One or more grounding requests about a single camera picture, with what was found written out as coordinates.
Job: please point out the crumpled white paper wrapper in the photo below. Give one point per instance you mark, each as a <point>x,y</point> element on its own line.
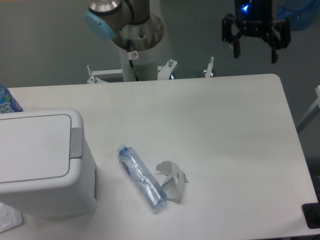
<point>175,180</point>

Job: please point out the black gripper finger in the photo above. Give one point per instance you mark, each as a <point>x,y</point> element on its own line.
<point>227,35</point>
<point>278,36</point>

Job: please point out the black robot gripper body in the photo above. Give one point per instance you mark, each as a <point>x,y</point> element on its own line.
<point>253,18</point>

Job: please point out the clear plastic water bottle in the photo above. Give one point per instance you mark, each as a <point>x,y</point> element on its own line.
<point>141,176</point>

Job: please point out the blue plastic bag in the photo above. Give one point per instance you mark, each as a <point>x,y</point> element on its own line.
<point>299,12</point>

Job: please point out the black device at table edge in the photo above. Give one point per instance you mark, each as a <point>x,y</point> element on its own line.
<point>311,213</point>

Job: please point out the white plastic bag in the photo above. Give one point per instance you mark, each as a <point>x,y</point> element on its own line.
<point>9,218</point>

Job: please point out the white trash can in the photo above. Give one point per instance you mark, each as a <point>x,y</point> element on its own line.
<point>46,166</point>

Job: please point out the white metal frame right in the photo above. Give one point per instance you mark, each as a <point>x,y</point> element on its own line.
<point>310,113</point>

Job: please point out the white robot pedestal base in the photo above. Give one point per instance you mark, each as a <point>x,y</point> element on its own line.
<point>140,52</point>

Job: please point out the blue labelled bottle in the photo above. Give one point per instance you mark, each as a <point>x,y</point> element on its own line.
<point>8,103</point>

